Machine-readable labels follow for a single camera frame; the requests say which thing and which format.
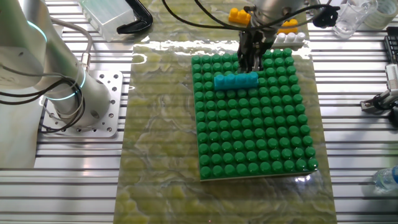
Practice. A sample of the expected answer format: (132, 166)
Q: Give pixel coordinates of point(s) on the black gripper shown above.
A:
(253, 43)

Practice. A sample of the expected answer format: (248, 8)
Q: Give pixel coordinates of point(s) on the teal four-stud block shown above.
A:
(236, 81)

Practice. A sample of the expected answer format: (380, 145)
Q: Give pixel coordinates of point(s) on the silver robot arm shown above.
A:
(62, 77)

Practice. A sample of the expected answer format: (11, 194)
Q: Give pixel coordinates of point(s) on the white four-stud block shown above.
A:
(290, 39)

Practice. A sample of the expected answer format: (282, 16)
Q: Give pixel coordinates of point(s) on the yellow-orange four-stud block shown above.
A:
(239, 17)
(289, 26)

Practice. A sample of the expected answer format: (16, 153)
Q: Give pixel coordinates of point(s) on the green studded baseplate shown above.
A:
(248, 133)

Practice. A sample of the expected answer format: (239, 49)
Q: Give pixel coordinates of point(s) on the clear glass cup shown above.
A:
(351, 18)

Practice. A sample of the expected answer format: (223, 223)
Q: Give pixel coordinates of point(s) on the green marble pattern mat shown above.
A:
(161, 140)

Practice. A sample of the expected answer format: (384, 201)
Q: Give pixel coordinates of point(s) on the black keyboard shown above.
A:
(392, 43)

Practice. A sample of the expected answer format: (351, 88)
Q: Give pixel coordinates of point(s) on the clear tape roll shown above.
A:
(385, 15)

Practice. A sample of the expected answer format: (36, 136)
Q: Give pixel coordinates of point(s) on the translucent plastic box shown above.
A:
(109, 18)

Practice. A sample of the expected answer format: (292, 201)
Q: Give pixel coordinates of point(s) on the clear water bottle blue cap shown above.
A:
(387, 180)

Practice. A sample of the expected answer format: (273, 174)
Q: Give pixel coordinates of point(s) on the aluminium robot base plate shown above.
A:
(109, 124)

